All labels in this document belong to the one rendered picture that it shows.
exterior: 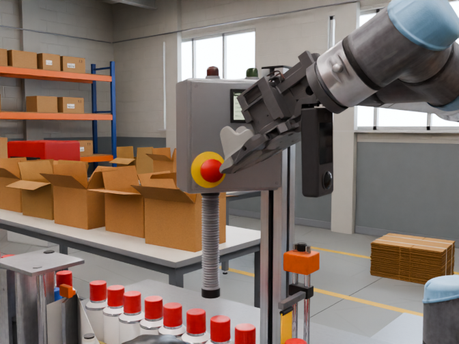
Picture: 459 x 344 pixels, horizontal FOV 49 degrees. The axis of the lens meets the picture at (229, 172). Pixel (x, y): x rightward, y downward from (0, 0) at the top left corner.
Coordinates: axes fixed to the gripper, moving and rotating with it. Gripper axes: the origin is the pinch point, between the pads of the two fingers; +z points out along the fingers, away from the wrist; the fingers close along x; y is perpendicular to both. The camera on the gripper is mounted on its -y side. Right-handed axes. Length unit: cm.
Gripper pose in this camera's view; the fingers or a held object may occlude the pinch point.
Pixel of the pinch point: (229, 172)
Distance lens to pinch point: 73.7
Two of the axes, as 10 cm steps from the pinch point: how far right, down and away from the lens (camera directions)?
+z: -6.8, 4.5, 5.7
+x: -6.1, 0.7, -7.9
